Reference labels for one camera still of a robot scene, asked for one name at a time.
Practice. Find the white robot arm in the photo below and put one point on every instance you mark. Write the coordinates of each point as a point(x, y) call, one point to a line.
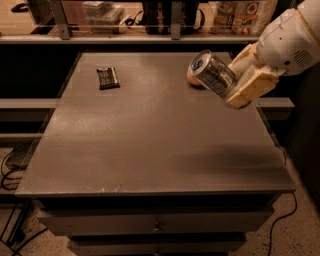
point(288, 46)

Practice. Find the clear plastic container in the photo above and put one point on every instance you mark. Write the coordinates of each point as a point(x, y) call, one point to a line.
point(103, 17)

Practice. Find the dark snack bar wrapper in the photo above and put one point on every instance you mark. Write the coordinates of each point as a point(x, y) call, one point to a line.
point(107, 78)

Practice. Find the round drawer knob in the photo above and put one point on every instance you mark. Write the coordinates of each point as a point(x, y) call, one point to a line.
point(157, 229)

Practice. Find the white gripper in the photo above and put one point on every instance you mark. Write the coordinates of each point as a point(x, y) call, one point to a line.
point(286, 45)

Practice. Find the silver blue redbull can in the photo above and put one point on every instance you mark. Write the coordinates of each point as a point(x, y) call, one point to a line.
point(211, 72)

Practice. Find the grey drawer cabinet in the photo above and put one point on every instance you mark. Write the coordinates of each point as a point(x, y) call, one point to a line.
point(111, 163)

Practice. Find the orange fruit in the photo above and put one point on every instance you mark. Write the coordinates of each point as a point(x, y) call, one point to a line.
point(193, 81)

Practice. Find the black backpack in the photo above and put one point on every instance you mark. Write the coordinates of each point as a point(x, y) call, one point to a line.
point(156, 17)

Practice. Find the grey metal shelf rail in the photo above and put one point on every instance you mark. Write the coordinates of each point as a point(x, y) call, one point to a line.
point(63, 22)

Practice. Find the printed snack bag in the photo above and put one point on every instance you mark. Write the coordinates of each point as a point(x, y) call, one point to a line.
point(241, 17)

